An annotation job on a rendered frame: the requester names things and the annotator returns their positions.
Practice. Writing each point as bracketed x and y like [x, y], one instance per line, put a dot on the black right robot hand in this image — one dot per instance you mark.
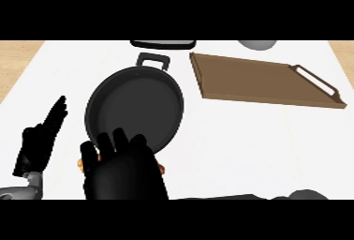
[121, 175]

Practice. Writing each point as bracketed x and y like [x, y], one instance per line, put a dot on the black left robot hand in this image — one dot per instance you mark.
[38, 146]

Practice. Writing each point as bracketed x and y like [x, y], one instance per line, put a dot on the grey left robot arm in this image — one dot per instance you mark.
[18, 190]

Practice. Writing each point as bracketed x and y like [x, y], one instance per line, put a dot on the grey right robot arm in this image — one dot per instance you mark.
[301, 195]

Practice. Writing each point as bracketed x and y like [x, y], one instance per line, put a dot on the golden brown croissant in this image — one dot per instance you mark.
[80, 164]

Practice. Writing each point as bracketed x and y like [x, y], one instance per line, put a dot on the dark grey pot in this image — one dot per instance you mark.
[136, 106]

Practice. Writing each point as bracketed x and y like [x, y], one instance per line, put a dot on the brown wooden tray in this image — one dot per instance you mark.
[248, 78]

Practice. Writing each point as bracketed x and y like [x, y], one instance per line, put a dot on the black flat appliance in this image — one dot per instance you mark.
[161, 44]

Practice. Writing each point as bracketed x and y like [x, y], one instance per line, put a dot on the grey round object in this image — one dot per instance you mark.
[257, 44]

